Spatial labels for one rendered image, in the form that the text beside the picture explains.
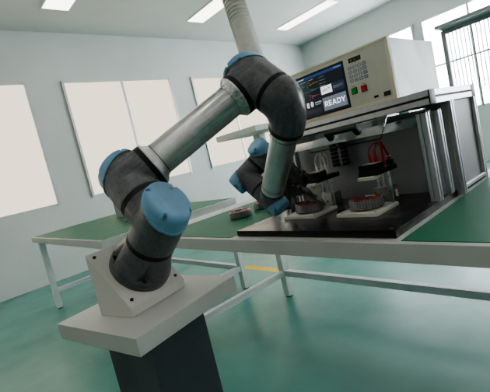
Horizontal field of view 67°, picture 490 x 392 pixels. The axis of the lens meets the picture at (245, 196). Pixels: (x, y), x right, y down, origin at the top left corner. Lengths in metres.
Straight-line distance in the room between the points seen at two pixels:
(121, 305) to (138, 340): 0.15
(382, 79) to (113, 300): 1.06
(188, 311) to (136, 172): 0.34
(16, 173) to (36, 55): 1.61
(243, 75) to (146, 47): 5.75
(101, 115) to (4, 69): 1.28
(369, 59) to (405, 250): 0.69
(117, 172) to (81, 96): 5.05
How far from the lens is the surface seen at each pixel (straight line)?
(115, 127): 5.99
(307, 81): 1.53
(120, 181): 0.89
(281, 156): 1.03
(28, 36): 6.04
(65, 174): 5.63
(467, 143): 1.57
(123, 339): 0.83
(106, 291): 0.94
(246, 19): 2.87
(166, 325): 0.84
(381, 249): 1.02
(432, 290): 2.12
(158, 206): 0.80
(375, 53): 1.39
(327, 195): 1.53
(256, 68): 0.97
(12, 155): 5.52
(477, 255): 0.94
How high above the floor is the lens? 1.04
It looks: 6 degrees down
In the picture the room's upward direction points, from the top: 13 degrees counter-clockwise
